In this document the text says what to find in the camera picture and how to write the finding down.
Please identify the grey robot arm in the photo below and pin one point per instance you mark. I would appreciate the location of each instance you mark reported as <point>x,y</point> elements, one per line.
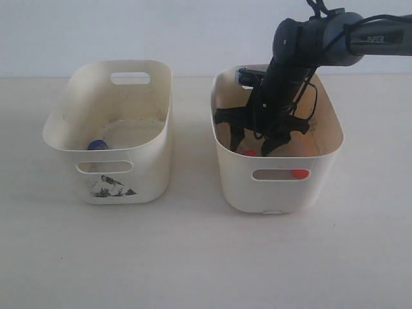
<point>340,39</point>

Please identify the clear bottle orange cap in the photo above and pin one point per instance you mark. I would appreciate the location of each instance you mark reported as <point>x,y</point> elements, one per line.
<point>300,174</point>

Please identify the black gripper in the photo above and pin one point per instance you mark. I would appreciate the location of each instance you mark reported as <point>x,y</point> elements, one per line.
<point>268,109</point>

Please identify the clear bottle blue cap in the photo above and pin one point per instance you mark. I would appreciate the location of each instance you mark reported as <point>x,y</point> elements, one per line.
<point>98,144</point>

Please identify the cream plastic bin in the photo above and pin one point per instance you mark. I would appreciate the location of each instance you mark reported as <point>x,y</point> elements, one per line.
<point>265,185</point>
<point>127,103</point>

